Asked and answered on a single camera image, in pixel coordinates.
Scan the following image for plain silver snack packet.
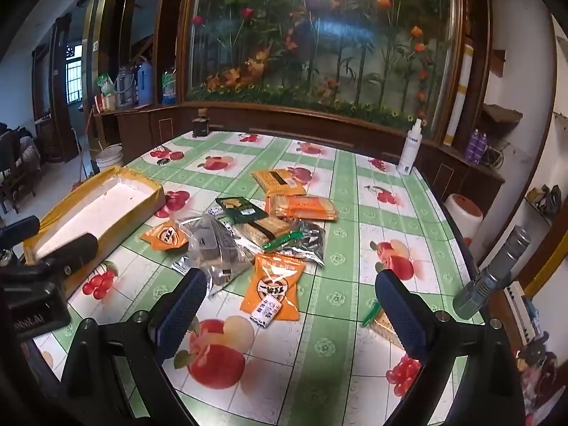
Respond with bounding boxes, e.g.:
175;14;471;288
171;255;196;276

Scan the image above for orange cracker packet dark label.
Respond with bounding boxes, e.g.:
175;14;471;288
251;169;308;197

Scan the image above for large orange snack packet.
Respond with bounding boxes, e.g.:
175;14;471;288
240;253;307;322

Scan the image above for small dark jar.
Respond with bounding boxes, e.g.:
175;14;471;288
192;110;210;138

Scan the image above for dark green snack packet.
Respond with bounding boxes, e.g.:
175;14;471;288
215;196;269;225

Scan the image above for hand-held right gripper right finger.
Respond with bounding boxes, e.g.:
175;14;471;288
375;270;526;426

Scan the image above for white plastic bucket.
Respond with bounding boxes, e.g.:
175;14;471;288
94;144;124;174

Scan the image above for green-edged cracker packet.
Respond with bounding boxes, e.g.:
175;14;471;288
233;217;302;249
363;299;405;351

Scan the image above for low wooden cabinet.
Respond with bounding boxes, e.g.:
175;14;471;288
95;102;507;214

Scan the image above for glass flower display panel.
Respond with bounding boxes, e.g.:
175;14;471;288
184;0;462;131

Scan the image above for shallow yellow cardboard box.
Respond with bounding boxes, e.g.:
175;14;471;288
22;165;166;296

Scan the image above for dark wooden chair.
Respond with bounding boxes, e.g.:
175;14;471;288
0;126;43;214

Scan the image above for gold wooden pillar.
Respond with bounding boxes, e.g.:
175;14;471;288
82;0;118;143

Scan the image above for barred window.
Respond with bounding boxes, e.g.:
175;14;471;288
66;44;84;104

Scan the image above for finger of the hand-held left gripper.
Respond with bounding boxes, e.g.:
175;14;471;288
0;215;40;247
35;233;99;276

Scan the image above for grey water jug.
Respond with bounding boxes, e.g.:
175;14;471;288
114;66;136;107

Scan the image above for white orange plastic container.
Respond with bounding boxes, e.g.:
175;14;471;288
444;193;484;249

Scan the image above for green tissue pack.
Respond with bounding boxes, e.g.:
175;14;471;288
160;67;178;105

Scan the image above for blue thermos flask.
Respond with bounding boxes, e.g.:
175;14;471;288
135;60;154;107

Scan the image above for orange wafer packet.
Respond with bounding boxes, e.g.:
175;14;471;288
265;194;339;223

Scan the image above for white roll yellow stripes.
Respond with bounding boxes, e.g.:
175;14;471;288
444;44;475;147

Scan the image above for white ribbed object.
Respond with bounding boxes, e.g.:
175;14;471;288
503;282;542;347

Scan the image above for white spray bottle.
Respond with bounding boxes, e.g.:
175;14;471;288
396;118;423;176

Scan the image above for grey translucent snack packet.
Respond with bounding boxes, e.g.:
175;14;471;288
175;214;256;289

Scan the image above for small orange snack packet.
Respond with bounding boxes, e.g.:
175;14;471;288
141;221;191;251

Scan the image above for silver printed snack packet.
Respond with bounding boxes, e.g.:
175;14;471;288
284;219;327;267

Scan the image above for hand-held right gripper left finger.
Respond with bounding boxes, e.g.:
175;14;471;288
60;268;209;426

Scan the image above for grey metal flashlight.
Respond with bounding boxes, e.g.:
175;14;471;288
453;225;531;320

